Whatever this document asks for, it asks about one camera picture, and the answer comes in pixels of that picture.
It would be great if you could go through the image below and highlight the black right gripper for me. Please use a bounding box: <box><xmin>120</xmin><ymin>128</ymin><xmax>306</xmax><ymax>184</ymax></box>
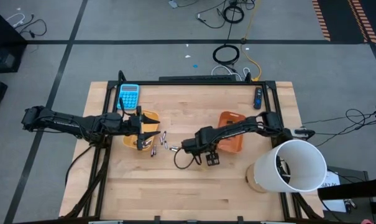
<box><xmin>177</xmin><ymin>126</ymin><xmax>218</xmax><ymax>156</ymax></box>

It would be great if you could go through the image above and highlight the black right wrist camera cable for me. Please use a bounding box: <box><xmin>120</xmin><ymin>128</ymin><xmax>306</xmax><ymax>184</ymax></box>
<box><xmin>173</xmin><ymin>148</ymin><xmax>204</xmax><ymax>170</ymax></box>

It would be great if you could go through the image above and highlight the yellow plastic bin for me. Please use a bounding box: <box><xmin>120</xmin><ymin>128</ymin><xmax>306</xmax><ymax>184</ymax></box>
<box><xmin>122</xmin><ymin>108</ymin><xmax>161</xmax><ymax>152</ymax></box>

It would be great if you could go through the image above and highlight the blue desk calculator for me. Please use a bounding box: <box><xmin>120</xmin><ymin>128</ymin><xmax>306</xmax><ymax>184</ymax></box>
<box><xmin>116</xmin><ymin>83</ymin><xmax>141</xmax><ymax>111</ymax></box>

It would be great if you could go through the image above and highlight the orange plastic bin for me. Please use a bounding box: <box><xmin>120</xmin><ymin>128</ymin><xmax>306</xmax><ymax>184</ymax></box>
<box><xmin>217</xmin><ymin>111</ymin><xmax>247</xmax><ymax>154</ymax></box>

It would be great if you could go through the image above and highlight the black aluminium table frame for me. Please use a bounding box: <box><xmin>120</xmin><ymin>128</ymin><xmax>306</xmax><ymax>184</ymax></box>
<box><xmin>63</xmin><ymin>79</ymin><xmax>324</xmax><ymax>220</ymax></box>

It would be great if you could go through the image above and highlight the white paper sheet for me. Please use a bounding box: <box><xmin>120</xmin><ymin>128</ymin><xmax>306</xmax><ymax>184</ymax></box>
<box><xmin>321</xmin><ymin>170</ymin><xmax>347</xmax><ymax>213</ymax></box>

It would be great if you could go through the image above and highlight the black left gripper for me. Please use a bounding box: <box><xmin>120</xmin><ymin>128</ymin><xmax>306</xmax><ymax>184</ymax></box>
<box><xmin>125</xmin><ymin>105</ymin><xmax>162</xmax><ymax>151</ymax></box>

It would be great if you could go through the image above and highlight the black side table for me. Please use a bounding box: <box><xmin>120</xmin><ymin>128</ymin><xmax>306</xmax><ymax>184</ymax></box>
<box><xmin>317</xmin><ymin>166</ymin><xmax>376</xmax><ymax>224</ymax></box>

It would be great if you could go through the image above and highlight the yellow floor cable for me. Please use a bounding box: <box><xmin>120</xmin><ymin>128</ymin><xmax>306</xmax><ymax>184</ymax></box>
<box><xmin>239</xmin><ymin>0</ymin><xmax>263</xmax><ymax>82</ymax></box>

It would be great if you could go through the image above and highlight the large white cylinder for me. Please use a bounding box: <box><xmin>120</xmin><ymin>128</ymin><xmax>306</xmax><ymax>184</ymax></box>
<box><xmin>252</xmin><ymin>139</ymin><xmax>328</xmax><ymax>194</ymax></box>

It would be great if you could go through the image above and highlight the black cabinet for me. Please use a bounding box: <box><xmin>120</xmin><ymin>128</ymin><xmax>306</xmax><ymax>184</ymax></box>
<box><xmin>0</xmin><ymin>5</ymin><xmax>29</xmax><ymax>74</ymax></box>

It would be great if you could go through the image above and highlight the black remote control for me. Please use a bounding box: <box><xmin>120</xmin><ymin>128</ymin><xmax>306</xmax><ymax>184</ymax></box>
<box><xmin>253</xmin><ymin>86</ymin><xmax>264</xmax><ymax>110</ymax></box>

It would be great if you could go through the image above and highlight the black coiled floor cable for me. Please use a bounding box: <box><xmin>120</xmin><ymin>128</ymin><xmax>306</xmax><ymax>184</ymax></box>
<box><xmin>221</xmin><ymin>3</ymin><xmax>245</xmax><ymax>25</ymax></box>
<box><xmin>212</xmin><ymin>44</ymin><xmax>241</xmax><ymax>66</ymax></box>

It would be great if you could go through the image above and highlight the round wooden base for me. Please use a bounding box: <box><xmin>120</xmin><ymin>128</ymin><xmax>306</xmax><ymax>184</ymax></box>
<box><xmin>245</xmin><ymin>163</ymin><xmax>269</xmax><ymax>194</ymax></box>

